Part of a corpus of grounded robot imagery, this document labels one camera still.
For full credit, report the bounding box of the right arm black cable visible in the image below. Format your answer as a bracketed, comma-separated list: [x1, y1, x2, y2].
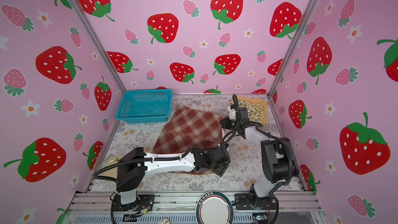
[231, 94, 294, 224]

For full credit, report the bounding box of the lemon print skirt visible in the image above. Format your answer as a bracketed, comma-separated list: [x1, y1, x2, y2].
[239, 100, 267, 124]

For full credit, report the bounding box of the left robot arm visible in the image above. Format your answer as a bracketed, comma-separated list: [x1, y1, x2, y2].
[116, 146, 231, 205]

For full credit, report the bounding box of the aluminium frame post left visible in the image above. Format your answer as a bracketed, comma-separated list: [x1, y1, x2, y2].
[68, 0, 126, 94]

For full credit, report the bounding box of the white chocolate drizzled donut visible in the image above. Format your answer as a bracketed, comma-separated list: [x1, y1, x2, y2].
[157, 218, 171, 224]

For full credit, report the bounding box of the aluminium frame post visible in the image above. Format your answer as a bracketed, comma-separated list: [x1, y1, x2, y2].
[68, 0, 126, 94]
[268, 0, 320, 98]

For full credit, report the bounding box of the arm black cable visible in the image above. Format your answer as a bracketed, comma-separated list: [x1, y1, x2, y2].
[91, 130, 237, 224]
[231, 94, 294, 224]

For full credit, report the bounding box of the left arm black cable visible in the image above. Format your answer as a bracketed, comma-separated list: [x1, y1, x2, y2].
[91, 130, 237, 224]

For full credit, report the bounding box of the white plate green rim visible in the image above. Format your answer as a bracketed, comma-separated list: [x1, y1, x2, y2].
[195, 191, 234, 224]

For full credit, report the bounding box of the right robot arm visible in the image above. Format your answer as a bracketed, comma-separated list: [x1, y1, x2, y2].
[220, 103, 300, 208]

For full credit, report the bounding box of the yellow skirt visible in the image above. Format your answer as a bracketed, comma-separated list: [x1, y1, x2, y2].
[237, 96, 268, 124]

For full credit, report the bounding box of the aluminium frame post right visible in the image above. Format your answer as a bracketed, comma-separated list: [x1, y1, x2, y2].
[268, 0, 320, 98]

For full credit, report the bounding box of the teal plastic basket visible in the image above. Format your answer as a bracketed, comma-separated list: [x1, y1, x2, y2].
[115, 89, 173, 124]

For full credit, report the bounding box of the red plaid skirt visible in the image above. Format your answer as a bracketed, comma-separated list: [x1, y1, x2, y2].
[151, 104, 226, 175]

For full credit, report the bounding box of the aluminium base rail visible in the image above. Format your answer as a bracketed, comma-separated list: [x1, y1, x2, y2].
[59, 191, 327, 224]

